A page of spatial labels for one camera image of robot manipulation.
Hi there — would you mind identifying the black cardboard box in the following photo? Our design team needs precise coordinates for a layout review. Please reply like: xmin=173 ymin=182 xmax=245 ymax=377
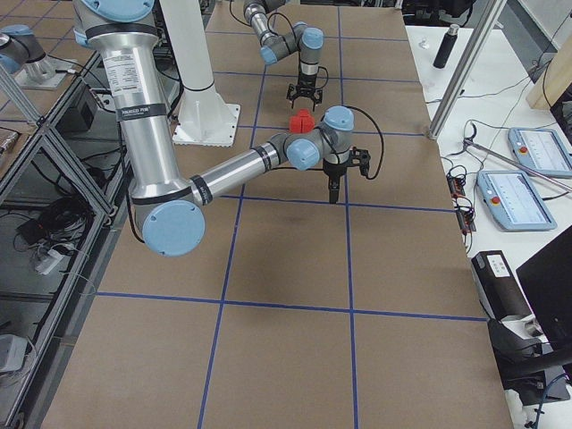
xmin=471 ymin=250 xmax=532 ymax=322

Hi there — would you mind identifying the aluminium frame post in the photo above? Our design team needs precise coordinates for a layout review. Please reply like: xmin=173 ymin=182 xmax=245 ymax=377
xmin=427 ymin=0 xmax=507 ymax=140

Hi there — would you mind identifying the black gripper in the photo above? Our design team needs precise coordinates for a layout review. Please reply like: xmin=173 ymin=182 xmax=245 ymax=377
xmin=286 ymin=73 xmax=323 ymax=110
xmin=323 ymin=158 xmax=349 ymax=205

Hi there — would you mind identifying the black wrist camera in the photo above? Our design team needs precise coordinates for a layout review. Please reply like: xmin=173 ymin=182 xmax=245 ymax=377
xmin=348 ymin=147 xmax=371 ymax=178

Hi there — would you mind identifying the blue teach pendant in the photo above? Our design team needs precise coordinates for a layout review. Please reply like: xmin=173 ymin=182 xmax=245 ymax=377
xmin=508 ymin=128 xmax=571 ymax=178
xmin=476 ymin=171 xmax=558 ymax=231

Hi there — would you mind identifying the second robot base background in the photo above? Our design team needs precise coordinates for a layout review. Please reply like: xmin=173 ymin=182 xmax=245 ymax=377
xmin=1 ymin=24 xmax=67 ymax=90

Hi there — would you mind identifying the black water bottle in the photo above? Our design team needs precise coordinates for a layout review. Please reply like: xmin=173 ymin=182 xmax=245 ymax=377
xmin=433 ymin=24 xmax=459 ymax=69

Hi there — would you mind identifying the black monitor with stand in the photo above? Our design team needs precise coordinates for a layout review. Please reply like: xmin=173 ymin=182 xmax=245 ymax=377
xmin=488 ymin=229 xmax=571 ymax=406

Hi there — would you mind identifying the near blue teach pendant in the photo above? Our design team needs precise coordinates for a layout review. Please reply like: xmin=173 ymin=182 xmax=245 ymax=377
xmin=476 ymin=171 xmax=558 ymax=231

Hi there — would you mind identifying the far blue teach pendant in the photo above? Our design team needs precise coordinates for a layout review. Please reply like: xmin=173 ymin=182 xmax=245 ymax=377
xmin=508 ymin=128 xmax=571 ymax=178

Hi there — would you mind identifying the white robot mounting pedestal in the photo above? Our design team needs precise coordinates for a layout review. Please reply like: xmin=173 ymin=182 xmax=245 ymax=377
xmin=160 ymin=0 xmax=240 ymax=147

